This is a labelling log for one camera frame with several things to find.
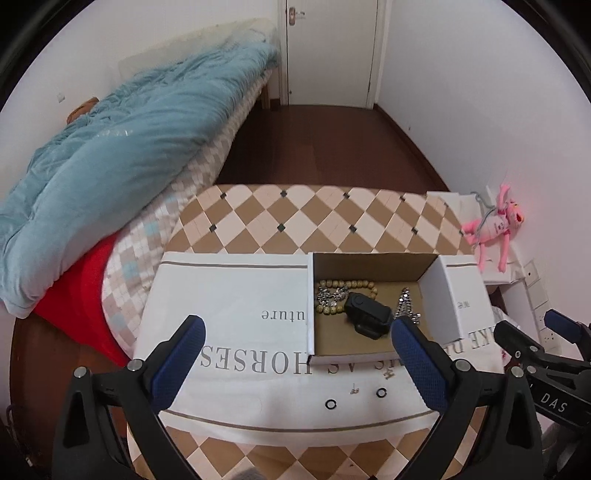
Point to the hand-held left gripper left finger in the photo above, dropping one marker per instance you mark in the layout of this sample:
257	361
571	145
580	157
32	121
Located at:
181	357

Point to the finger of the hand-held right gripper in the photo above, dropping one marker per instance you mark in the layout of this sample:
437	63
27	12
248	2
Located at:
521	340
564	324

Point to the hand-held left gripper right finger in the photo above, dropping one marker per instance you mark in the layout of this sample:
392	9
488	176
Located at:
419	364

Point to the white cardboard box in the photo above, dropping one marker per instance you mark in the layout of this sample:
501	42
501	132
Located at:
369	346

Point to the black smart band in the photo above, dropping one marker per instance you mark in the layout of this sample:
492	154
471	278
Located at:
367	314

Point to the white printed dust bag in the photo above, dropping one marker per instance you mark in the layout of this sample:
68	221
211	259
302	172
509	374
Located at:
231	295

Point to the checkered bed sheet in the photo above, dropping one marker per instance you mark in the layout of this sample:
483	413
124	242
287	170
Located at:
138	258

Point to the red cloth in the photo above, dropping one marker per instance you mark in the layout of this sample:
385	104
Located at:
85	300

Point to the pink plush toy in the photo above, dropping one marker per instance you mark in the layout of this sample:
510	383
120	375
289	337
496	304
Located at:
496	226

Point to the checkered tablecloth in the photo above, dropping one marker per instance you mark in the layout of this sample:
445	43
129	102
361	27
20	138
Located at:
295	221

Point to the light blue blanket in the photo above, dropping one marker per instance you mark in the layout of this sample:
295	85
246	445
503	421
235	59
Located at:
115	157

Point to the brown wooden headboard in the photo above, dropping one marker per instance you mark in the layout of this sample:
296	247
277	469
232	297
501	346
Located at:
83	108

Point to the white door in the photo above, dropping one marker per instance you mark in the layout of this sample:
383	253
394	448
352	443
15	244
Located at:
330	50

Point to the white wall socket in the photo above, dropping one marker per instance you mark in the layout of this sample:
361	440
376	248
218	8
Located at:
535	284
551	339

